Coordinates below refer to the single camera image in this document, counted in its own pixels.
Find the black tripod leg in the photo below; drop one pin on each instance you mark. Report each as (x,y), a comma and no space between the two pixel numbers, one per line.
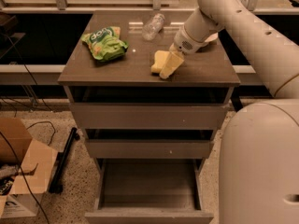
(56,185)

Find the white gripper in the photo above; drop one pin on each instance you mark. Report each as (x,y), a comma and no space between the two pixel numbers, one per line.
(183,42)

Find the drawer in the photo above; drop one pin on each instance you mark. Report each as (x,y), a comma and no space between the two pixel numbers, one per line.
(149,144)
(147,107)
(149,191)

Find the grey drawer cabinet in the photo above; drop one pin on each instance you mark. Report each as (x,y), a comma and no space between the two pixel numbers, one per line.
(209,67)

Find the green chip bag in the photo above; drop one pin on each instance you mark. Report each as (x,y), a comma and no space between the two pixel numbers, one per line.
(105,44)

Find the cardboard box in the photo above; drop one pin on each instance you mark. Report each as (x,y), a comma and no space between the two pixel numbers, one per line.
(37,160)

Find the middle drawer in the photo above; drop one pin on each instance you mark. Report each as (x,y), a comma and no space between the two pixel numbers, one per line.
(149,144)

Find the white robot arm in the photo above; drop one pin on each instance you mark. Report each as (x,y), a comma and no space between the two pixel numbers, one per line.
(259,155)

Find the bottom drawer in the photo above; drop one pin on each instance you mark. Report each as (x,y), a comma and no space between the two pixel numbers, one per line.
(149,191)

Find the white bowl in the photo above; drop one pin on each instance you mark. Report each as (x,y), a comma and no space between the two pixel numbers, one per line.
(208,39)

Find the clear plastic bottle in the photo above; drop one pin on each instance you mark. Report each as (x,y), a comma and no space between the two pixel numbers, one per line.
(153,27)

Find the top drawer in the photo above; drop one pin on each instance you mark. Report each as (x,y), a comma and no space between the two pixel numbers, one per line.
(147,107)

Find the yellow sponge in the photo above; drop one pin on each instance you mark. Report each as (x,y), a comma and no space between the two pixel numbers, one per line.
(160,59)

